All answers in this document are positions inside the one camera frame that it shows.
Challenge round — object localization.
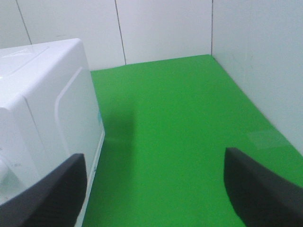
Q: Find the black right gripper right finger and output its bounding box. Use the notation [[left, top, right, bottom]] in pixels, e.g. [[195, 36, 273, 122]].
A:
[[223, 148, 303, 227]]

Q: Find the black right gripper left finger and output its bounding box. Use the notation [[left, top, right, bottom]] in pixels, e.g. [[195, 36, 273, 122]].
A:
[[0, 153, 87, 227]]

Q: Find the white upper dial knob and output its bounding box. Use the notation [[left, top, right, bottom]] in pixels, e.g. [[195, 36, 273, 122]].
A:
[[0, 157, 23, 200]]

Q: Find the white microwave oven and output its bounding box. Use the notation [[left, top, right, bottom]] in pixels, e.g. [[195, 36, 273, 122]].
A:
[[0, 38, 105, 227]]

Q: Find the green table mat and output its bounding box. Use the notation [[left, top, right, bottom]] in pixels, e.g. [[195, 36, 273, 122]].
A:
[[83, 55, 303, 227]]

